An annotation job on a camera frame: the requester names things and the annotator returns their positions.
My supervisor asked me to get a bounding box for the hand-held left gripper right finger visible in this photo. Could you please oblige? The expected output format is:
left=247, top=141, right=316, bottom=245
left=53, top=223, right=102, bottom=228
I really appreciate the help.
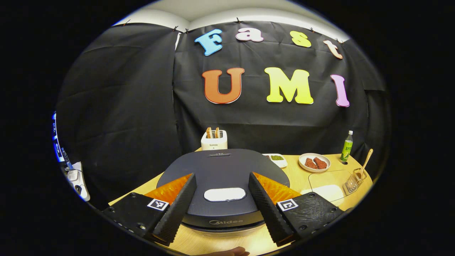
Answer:
left=248, top=172, right=344, bottom=247

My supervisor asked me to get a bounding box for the wooden spoon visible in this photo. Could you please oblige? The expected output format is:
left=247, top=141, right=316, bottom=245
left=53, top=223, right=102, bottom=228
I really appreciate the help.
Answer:
left=355, top=149, right=374, bottom=180

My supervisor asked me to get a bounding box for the clear chopstick holder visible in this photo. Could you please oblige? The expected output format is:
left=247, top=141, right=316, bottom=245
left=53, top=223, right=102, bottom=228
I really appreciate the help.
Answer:
left=343, top=168, right=366, bottom=193

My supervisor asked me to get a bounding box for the computer monitor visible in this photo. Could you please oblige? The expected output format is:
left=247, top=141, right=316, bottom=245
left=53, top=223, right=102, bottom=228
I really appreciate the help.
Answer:
left=53, top=112, right=66, bottom=162

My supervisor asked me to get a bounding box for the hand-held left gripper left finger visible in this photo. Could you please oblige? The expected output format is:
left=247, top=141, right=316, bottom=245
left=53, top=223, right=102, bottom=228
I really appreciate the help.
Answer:
left=102, top=173, right=198, bottom=246

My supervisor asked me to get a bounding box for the white round plate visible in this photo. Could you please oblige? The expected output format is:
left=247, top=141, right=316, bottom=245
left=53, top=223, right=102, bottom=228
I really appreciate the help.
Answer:
left=299, top=153, right=331, bottom=173

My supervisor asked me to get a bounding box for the grey rice cooker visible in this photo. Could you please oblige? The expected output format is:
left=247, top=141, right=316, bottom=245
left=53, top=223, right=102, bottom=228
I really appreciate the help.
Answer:
left=156, top=149, right=290, bottom=237

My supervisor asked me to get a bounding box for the clear container of rice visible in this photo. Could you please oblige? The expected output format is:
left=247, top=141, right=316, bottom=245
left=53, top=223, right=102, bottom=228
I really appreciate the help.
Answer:
left=300, top=170, right=353, bottom=207

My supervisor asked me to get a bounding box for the green tea bottle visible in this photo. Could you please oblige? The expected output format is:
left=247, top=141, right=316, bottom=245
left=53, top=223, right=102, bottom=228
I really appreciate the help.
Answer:
left=340, top=130, right=354, bottom=162

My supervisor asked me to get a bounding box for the white side desk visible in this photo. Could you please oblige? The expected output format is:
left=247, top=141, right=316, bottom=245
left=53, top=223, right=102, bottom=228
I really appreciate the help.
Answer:
left=60, top=160, right=91, bottom=202

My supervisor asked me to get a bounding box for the white toaster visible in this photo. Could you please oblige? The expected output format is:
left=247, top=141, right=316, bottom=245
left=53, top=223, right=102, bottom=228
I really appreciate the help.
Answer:
left=201, top=127, right=228, bottom=151

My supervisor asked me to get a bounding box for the black backdrop cloth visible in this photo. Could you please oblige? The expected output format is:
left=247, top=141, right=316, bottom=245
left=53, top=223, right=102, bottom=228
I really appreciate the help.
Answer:
left=55, top=21, right=390, bottom=210

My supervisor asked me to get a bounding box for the white divided bean dish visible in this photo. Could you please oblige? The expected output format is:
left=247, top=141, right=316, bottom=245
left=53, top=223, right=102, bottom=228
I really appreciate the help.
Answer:
left=262, top=154, right=288, bottom=169

